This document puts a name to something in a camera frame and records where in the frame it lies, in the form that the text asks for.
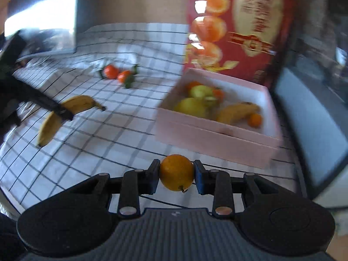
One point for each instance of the yellow pear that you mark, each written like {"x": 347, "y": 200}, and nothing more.
{"x": 190, "y": 107}

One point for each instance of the green pear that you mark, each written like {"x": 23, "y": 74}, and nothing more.
{"x": 201, "y": 91}

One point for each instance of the pink cardboard box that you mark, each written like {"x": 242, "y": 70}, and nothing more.
{"x": 212, "y": 141}

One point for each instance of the grey panel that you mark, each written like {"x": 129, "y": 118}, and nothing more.
{"x": 312, "y": 119}

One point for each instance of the dark framed screen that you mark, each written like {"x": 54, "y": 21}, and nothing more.
{"x": 40, "y": 16}

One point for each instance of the orange with green leaf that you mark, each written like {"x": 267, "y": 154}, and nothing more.
{"x": 123, "y": 76}
{"x": 111, "y": 72}

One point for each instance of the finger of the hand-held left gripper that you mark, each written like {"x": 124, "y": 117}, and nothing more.
{"x": 49, "y": 103}

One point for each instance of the small orange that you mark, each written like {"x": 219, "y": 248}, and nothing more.
{"x": 255, "y": 120}

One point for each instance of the yellowish orange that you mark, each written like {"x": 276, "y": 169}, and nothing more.
{"x": 176, "y": 172}

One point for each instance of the white checked tablecloth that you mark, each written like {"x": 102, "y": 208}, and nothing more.
{"x": 122, "y": 141}

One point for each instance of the curved yellow banana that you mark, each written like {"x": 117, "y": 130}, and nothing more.
{"x": 81, "y": 102}

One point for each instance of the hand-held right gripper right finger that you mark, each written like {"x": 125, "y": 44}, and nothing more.
{"x": 198, "y": 175}

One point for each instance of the straight yellow banana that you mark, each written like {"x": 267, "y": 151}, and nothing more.
{"x": 236, "y": 112}

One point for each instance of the orange with stem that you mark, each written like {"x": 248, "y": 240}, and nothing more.
{"x": 193, "y": 85}

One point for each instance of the red printed carton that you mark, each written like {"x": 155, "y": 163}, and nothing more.
{"x": 233, "y": 62}

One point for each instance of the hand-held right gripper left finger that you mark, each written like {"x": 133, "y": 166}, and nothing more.
{"x": 155, "y": 174}

